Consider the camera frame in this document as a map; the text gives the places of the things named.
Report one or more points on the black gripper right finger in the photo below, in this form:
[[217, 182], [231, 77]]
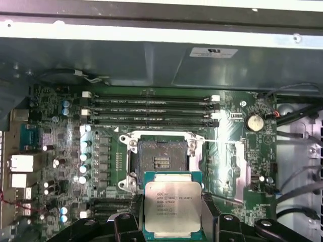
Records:
[[229, 229]]

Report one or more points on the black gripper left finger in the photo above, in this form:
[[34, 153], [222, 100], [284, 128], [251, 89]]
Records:
[[126, 229]]

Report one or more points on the silver CPU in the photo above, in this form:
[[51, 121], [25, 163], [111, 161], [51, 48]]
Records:
[[171, 201]]

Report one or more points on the metal locking lever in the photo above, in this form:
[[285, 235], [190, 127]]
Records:
[[219, 140]]

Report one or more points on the CPU socket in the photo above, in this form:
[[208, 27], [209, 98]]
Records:
[[161, 148]]

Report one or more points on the black RAM slot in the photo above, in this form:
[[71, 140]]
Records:
[[113, 201], [113, 123], [113, 116], [113, 108], [113, 214], [113, 207], [113, 100]]

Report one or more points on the green motherboard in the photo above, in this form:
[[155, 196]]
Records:
[[112, 176]]

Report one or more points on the silver metal drive cage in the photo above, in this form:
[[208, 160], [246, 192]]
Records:
[[292, 151]]

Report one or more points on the coin battery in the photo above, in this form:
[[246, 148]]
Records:
[[255, 122]]

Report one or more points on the blue serial port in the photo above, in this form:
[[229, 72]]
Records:
[[29, 137]]

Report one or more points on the black PC case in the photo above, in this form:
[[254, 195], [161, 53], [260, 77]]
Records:
[[101, 65]]

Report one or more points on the white case label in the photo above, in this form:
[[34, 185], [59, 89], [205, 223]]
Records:
[[214, 53]]

